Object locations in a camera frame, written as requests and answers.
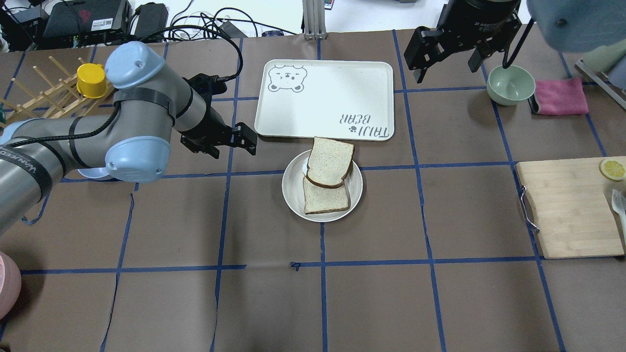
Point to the white plastic utensil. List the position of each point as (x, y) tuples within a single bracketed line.
[(619, 207)]

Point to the black power adapter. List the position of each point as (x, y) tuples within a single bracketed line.
[(149, 18)]

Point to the lemon slice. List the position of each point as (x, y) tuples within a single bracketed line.
[(612, 169)]

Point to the pink folded cloth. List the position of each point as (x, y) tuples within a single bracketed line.
[(558, 97)]

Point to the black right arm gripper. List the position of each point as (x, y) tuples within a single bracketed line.
[(484, 19)]

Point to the black electronics box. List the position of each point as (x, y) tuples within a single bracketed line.
[(77, 23)]

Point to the cream round plate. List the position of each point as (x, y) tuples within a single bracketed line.
[(293, 190)]

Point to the yellow cup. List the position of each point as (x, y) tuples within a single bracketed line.
[(91, 81)]

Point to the aluminium frame post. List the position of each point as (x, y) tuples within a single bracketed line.
[(314, 19)]

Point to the cream bear tray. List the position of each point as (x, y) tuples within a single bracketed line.
[(323, 98)]

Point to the green ceramic bowl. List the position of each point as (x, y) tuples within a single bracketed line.
[(510, 86)]

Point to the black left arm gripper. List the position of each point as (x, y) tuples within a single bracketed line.
[(206, 123)]

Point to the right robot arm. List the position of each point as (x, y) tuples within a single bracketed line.
[(573, 26)]

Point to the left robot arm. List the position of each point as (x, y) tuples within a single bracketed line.
[(131, 144)]

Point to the light blue bowl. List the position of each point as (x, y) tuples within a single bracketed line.
[(98, 174)]

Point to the pink round object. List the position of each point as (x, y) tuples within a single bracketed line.
[(10, 284)]

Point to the wooden cutting board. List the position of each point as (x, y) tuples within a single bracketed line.
[(571, 205)]

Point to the brown crust bread slice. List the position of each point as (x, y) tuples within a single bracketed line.
[(329, 162)]

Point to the wooden dish rack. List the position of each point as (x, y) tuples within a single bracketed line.
[(60, 100)]

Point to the bread slice on plate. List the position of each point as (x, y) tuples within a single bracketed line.
[(321, 200)]

